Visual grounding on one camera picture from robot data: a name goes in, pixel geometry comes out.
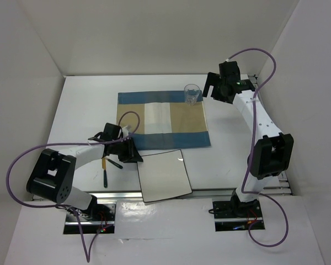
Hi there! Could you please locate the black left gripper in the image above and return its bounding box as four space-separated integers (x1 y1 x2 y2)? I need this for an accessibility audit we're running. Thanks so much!
111 137 143 163

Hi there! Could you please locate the clear plastic cup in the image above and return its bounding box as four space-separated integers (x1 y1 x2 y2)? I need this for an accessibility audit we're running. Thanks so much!
184 84 201 105

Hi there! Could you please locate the white square plate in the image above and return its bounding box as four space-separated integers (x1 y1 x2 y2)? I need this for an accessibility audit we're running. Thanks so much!
137 150 193 204

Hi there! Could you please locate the blue beige striped placemat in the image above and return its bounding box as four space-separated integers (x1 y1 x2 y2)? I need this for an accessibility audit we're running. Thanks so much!
116 91 211 151

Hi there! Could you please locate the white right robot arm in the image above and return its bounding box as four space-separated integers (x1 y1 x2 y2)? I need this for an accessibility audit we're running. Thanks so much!
202 61 294 218

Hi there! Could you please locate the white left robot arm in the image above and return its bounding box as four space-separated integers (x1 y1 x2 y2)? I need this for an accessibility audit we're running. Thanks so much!
26 123 143 220

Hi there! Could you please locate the gold fork green handle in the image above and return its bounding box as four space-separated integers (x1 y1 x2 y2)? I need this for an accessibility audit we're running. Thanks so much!
106 158 123 169

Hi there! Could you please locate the gold knife green handle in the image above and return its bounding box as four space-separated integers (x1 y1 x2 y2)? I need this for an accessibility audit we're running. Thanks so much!
102 158 108 188

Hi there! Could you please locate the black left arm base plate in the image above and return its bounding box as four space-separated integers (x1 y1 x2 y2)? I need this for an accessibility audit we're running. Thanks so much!
63 203 116 235

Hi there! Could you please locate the aluminium front rail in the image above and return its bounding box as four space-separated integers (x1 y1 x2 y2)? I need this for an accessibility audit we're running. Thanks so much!
92 187 292 199

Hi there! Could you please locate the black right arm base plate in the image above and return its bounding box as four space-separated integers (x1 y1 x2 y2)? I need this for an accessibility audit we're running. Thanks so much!
208 200 265 232

